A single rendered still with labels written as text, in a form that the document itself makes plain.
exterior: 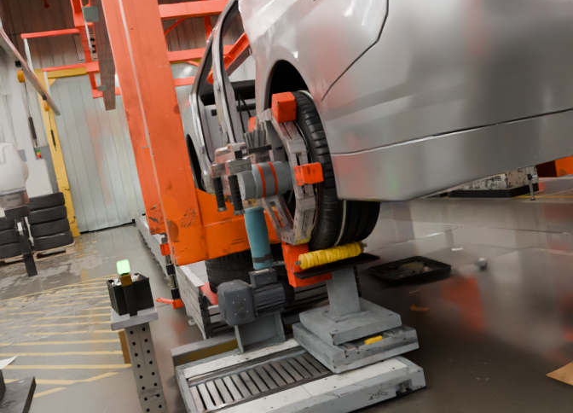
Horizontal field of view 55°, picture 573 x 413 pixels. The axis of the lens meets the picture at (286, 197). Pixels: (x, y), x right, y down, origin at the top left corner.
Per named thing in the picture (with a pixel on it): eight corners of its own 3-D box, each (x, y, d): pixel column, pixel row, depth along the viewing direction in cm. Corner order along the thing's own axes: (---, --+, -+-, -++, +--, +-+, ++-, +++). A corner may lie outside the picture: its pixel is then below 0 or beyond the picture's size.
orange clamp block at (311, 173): (315, 182, 202) (324, 181, 193) (295, 186, 199) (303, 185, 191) (312, 163, 201) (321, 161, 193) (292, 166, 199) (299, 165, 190)
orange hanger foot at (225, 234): (311, 235, 275) (298, 167, 273) (209, 259, 260) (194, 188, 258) (301, 233, 291) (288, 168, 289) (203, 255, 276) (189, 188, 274)
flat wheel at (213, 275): (349, 266, 305) (341, 224, 303) (247, 302, 268) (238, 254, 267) (283, 261, 360) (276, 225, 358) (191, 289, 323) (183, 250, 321)
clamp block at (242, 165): (252, 170, 202) (250, 155, 202) (228, 174, 200) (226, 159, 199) (249, 170, 207) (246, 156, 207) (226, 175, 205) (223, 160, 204)
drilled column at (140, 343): (167, 410, 226) (147, 311, 223) (142, 417, 223) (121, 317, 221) (165, 401, 236) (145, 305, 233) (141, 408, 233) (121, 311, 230)
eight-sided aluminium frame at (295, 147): (324, 246, 203) (297, 98, 199) (308, 250, 201) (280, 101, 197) (282, 235, 255) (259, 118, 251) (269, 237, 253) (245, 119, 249)
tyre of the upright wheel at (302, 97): (381, 269, 221) (385, 110, 191) (327, 283, 214) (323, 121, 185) (316, 200, 277) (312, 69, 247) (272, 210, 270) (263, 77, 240)
